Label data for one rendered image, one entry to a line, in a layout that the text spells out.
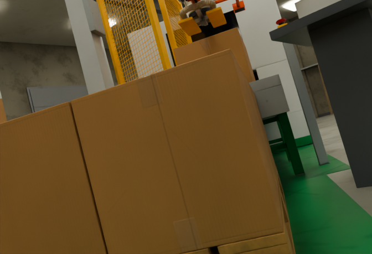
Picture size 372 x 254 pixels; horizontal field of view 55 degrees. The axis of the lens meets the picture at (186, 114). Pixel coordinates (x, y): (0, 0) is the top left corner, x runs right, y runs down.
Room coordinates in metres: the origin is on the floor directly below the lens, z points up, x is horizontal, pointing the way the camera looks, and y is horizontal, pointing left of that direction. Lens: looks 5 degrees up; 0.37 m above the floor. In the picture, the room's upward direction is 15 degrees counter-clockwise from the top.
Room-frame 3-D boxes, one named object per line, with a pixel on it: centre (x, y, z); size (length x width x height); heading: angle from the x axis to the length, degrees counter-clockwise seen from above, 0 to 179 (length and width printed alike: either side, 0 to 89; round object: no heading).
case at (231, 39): (2.38, -0.29, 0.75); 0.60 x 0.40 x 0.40; 167
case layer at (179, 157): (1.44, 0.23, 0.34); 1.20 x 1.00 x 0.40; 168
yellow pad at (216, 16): (2.37, -0.37, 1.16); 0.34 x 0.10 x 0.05; 169
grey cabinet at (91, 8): (2.95, 0.53, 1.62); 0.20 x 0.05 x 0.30; 168
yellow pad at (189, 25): (2.41, -0.19, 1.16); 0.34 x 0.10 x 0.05; 169
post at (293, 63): (2.48, -0.82, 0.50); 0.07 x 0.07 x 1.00; 78
